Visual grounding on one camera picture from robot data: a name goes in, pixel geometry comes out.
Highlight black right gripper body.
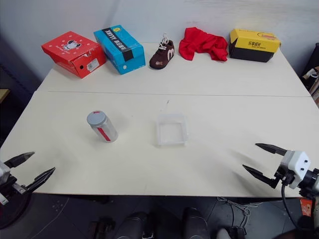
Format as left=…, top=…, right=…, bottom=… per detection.
left=273, top=164, right=297, bottom=188

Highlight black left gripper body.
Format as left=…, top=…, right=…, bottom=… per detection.
left=0, top=174, right=32, bottom=203

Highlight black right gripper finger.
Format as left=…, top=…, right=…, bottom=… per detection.
left=242, top=164, right=279, bottom=189
left=255, top=143, right=288, bottom=157

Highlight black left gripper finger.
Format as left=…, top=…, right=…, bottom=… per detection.
left=25, top=167, right=56, bottom=194
left=3, top=151, right=36, bottom=169

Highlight grey bottle screw cap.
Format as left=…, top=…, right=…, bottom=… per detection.
left=86, top=111, right=107, bottom=126

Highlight clear square plastic container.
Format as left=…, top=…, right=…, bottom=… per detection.
left=156, top=113, right=189, bottom=147

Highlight red printed paper tag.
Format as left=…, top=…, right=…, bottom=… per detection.
left=300, top=198, right=315, bottom=218

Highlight black power adapter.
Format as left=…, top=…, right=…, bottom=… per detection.
left=228, top=226, right=248, bottom=239

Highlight dark rounded shape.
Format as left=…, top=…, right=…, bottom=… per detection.
left=115, top=211, right=156, bottom=239
left=182, top=207, right=210, bottom=239

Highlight jar with grey lid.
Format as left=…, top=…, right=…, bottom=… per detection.
left=87, top=111, right=119, bottom=143

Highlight cluttered shelf items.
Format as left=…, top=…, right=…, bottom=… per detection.
left=301, top=42, right=319, bottom=108

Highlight yellow and black shoe box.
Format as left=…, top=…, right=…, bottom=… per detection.
left=229, top=28, right=282, bottom=63

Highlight red cartoon shoe box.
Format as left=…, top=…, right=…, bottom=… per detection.
left=41, top=31, right=107, bottom=79

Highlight red crumpled cloth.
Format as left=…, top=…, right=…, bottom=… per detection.
left=178, top=27, right=229, bottom=62

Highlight brown child shoe white laces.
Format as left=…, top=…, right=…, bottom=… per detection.
left=149, top=32, right=175, bottom=70

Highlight blue shoe box black band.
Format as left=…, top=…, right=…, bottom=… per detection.
left=93, top=24, right=146, bottom=75

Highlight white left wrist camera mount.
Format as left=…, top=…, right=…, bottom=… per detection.
left=0, top=161, right=12, bottom=185

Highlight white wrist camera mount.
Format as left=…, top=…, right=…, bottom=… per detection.
left=0, top=161, right=12, bottom=185
left=280, top=149, right=312, bottom=189

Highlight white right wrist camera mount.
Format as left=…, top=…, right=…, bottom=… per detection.
left=280, top=149, right=312, bottom=189

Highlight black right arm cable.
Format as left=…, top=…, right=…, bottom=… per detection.
left=281, top=174, right=304, bottom=231

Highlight white floor cable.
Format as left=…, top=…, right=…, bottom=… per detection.
left=216, top=197, right=265, bottom=226

